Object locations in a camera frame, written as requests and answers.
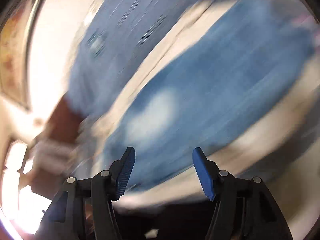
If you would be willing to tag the brown wooden headboard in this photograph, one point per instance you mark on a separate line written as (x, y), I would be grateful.
(64, 123)

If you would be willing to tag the blue plaid pillow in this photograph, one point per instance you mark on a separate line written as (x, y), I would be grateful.
(119, 38)

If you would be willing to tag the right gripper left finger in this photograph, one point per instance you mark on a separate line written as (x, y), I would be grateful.
(65, 217)

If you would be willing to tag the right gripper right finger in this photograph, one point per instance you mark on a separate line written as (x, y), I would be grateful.
(243, 209)

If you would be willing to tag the blue denim jeans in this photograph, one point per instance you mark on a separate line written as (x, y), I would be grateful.
(208, 96)

